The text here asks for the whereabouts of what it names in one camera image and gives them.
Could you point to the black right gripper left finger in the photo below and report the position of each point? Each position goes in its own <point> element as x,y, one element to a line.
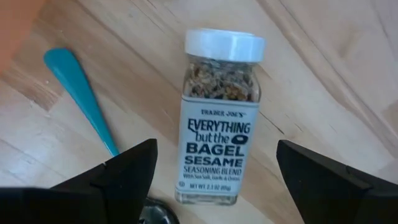
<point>118,186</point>

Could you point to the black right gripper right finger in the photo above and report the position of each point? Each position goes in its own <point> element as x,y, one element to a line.
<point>323,193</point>

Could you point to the seasoning jar white lid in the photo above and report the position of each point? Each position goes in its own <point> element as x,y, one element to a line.
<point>217,140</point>

